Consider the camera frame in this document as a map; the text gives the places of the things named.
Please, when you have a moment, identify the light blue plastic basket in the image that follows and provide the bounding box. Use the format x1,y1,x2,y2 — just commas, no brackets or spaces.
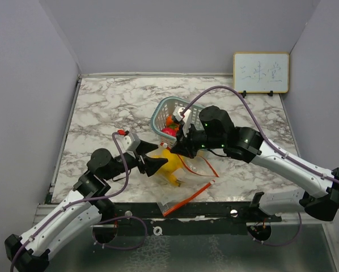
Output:
150,96,204,147

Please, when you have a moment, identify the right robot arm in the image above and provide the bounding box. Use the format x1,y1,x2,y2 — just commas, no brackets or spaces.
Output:
171,106,339,222

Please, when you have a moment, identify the yellow pear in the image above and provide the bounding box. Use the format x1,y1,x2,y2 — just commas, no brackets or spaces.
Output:
166,173,183,187

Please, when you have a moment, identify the yellow lemon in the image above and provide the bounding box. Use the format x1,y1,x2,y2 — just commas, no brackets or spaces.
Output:
153,149,183,178

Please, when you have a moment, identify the orange tomato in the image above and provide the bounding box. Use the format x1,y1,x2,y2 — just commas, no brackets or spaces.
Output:
166,116,179,128

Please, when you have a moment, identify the black mounting rail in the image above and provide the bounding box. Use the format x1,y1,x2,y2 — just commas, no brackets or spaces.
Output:
81,200,283,237

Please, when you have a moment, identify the red apple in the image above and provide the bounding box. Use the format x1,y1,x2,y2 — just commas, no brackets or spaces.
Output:
161,127,177,137

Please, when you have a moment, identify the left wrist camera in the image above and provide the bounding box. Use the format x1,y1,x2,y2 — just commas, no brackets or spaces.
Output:
123,132,141,152

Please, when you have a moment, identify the clear zip top bag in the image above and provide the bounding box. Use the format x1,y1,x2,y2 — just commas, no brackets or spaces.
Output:
143,146,219,216

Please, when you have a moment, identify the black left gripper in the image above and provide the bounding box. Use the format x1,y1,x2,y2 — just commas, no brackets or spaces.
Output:
104,140,168,181

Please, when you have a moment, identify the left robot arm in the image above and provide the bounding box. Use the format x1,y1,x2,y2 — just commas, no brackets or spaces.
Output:
5,135,168,271

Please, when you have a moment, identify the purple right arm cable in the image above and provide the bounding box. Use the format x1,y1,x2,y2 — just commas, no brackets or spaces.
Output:
180,86,339,209

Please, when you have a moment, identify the small whiteboard with stand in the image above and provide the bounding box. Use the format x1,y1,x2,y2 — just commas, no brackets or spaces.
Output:
233,52,290,96

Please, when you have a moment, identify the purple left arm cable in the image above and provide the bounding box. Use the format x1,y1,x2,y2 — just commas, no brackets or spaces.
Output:
10,130,130,272

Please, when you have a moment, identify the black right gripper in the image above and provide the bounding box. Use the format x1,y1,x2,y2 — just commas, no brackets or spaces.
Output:
169,121,224,160

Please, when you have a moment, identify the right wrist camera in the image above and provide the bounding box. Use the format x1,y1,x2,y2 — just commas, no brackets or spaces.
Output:
172,106,192,137

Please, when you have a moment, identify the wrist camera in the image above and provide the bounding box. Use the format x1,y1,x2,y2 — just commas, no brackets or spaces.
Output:
123,132,141,152
172,106,192,137

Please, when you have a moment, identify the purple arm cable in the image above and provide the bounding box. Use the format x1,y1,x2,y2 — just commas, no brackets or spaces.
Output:
180,86,339,209
10,130,130,272

